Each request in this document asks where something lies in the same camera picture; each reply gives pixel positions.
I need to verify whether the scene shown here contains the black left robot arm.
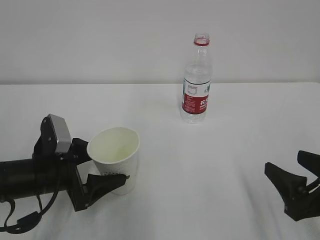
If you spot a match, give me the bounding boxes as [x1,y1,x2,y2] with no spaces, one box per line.
[0,114,130,212]

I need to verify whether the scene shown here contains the white paper cup green logo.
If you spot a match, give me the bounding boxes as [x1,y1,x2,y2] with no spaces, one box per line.
[86,127,140,195]

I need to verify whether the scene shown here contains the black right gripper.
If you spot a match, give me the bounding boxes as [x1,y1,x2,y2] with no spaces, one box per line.
[264,150,320,222]

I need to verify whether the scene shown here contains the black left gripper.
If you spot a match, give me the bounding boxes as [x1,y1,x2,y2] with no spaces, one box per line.
[32,116,127,212]

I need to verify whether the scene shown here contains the clear water bottle red label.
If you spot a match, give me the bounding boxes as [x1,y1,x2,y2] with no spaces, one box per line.
[180,32,213,124]

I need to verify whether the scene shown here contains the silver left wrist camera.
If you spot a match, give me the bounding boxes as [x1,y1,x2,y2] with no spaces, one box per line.
[48,113,72,154]

